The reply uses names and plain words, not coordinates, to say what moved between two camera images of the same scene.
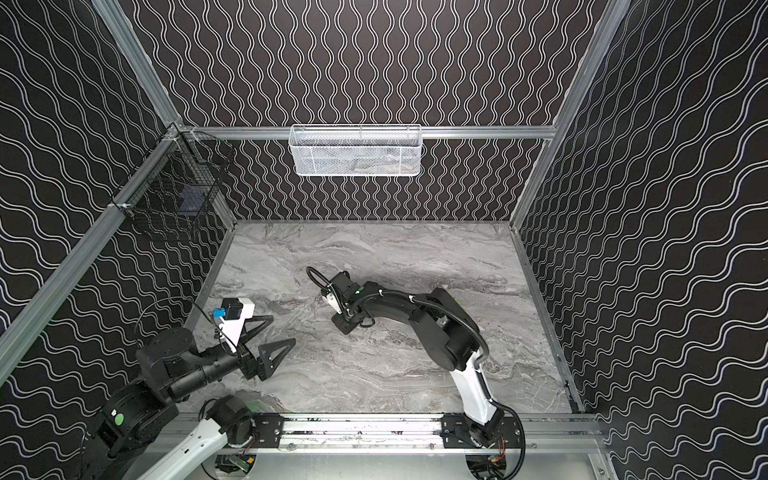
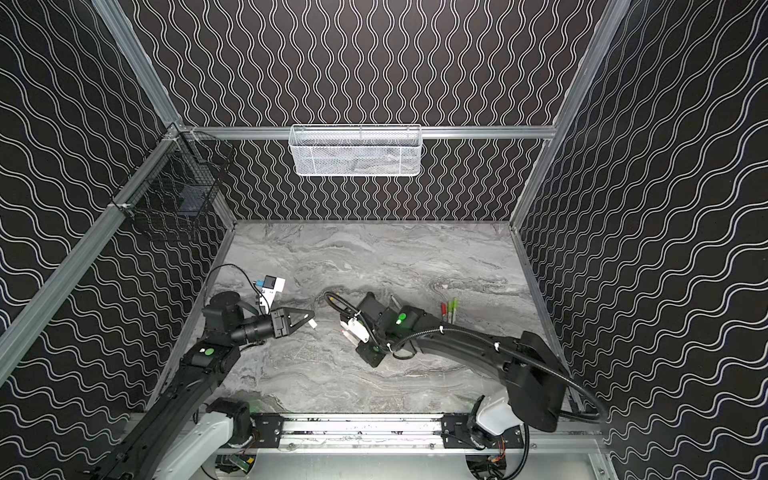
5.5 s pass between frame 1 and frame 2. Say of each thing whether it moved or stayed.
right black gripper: moved
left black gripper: moved
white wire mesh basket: stayed
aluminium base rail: stayed
